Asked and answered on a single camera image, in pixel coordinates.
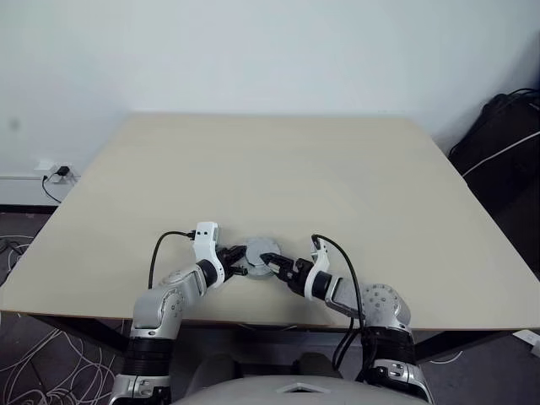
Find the black table frame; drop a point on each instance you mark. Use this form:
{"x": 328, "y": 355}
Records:
{"x": 93, "y": 331}

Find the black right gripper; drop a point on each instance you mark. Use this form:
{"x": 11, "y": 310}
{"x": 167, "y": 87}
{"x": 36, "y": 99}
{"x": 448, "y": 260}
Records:
{"x": 297, "y": 274}

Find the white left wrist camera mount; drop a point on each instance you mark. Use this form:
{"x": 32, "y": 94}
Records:
{"x": 204, "y": 244}

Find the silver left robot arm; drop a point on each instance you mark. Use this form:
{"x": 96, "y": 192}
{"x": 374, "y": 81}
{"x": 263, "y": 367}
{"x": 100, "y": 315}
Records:
{"x": 164, "y": 299}

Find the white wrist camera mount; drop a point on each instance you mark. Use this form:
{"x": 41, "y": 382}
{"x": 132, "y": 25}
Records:
{"x": 320, "y": 263}
{"x": 204, "y": 244}

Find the white wall outlet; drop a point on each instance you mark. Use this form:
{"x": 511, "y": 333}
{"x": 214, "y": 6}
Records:
{"x": 44, "y": 165}

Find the black plug adapter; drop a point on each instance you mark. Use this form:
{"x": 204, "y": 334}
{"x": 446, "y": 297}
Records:
{"x": 63, "y": 171}

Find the white power strip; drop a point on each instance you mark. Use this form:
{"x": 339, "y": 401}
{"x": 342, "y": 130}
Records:
{"x": 527, "y": 336}

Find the grey robot torso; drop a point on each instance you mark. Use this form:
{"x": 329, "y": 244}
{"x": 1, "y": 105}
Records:
{"x": 253, "y": 392}

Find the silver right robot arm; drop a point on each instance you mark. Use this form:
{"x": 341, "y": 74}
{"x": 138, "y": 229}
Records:
{"x": 379, "y": 304}

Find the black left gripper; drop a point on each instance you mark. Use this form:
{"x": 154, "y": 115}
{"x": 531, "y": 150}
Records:
{"x": 223, "y": 261}

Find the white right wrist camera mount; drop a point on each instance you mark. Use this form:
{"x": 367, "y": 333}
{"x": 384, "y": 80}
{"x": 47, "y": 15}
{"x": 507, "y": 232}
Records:
{"x": 320, "y": 263}

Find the black bag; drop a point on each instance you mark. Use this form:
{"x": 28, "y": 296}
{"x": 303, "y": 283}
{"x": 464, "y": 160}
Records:
{"x": 498, "y": 139}

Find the grey notched motor lid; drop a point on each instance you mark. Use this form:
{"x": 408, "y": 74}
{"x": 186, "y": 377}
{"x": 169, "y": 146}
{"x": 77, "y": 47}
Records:
{"x": 257, "y": 251}

